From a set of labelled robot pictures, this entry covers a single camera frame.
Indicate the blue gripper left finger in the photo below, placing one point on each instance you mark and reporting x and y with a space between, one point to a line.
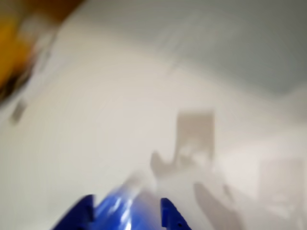
79 215

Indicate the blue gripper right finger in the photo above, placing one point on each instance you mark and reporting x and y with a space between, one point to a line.
171 215

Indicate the blue plastic bin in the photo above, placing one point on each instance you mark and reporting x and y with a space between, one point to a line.
112 215

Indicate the orange yellow object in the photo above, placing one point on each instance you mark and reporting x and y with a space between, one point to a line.
9 48

